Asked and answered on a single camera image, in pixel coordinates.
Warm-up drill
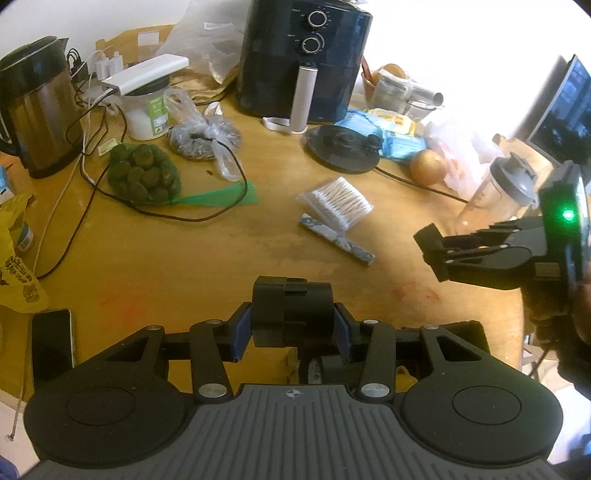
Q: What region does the black smartphone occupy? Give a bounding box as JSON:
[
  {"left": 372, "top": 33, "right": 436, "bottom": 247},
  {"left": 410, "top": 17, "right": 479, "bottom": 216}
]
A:
[{"left": 31, "top": 309, "right": 74, "bottom": 390}]

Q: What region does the blue wet wipes pack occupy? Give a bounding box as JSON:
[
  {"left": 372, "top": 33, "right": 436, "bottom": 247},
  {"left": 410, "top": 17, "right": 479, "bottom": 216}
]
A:
[{"left": 335, "top": 109, "right": 428, "bottom": 164}]

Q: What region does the yellow wipes pack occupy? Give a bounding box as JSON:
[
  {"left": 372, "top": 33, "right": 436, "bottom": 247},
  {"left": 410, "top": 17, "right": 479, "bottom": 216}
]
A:
[{"left": 365, "top": 108, "right": 416, "bottom": 136}]

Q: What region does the white power bank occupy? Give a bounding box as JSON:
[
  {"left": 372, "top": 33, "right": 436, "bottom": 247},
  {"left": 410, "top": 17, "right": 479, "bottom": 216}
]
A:
[{"left": 101, "top": 54, "right": 189, "bottom": 96}]

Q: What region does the clear shaker bottle grey lid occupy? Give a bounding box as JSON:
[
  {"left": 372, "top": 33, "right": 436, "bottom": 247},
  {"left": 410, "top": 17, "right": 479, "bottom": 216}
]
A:
[{"left": 454, "top": 153, "right": 538, "bottom": 235}]

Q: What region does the black air fryer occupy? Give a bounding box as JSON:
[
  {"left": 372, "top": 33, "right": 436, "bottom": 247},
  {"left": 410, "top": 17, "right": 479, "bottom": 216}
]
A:
[{"left": 236, "top": 0, "right": 373, "bottom": 123}]

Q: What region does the grey patterned stick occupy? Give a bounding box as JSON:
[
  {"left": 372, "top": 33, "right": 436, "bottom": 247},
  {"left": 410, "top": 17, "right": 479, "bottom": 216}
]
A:
[{"left": 298, "top": 213, "right": 375, "bottom": 265}]

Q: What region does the yellow onion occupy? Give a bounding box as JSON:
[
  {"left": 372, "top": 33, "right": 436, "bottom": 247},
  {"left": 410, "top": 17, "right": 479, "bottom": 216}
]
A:
[{"left": 409, "top": 149, "right": 449, "bottom": 186}]

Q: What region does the clear plastic bag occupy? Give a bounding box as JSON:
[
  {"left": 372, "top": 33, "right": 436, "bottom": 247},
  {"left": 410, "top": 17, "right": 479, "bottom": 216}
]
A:
[{"left": 156, "top": 0, "right": 250, "bottom": 84}]

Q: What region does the black kettle base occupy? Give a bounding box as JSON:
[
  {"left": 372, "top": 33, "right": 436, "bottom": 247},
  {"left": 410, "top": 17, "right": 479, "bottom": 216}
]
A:
[{"left": 304, "top": 125, "right": 382, "bottom": 174}]

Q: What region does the cotton swab pack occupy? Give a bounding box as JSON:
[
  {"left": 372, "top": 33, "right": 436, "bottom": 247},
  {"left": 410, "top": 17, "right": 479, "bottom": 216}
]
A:
[{"left": 297, "top": 177, "right": 374, "bottom": 232}]

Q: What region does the steel electric kettle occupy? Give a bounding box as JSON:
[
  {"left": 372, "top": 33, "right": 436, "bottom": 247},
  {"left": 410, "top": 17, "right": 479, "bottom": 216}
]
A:
[{"left": 1, "top": 36, "right": 83, "bottom": 179}]

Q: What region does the black power cable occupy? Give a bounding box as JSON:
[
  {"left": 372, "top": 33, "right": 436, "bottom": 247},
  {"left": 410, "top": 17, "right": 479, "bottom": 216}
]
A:
[{"left": 373, "top": 165, "right": 470, "bottom": 205}]

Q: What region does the yellow plastic bag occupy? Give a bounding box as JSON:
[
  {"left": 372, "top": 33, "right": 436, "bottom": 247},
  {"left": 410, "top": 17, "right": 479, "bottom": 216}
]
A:
[{"left": 1, "top": 194, "right": 49, "bottom": 314}]

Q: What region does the white plastic tub green label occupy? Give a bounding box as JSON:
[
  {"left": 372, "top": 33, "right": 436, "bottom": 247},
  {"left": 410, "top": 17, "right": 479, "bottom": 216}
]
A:
[{"left": 121, "top": 88, "right": 169, "bottom": 141}]

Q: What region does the clear bag of dark seeds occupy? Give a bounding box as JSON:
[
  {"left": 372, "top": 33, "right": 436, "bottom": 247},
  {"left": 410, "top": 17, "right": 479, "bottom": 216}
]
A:
[{"left": 163, "top": 87, "right": 242, "bottom": 182}]

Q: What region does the green net bag of fruit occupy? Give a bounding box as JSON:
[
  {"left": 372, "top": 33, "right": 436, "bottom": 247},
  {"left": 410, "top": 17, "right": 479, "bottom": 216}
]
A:
[{"left": 107, "top": 144, "right": 259, "bottom": 207}]

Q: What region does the wall television screen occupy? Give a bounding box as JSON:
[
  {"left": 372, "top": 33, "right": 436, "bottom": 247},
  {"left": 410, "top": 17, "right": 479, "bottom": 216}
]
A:
[{"left": 526, "top": 55, "right": 590, "bottom": 167}]

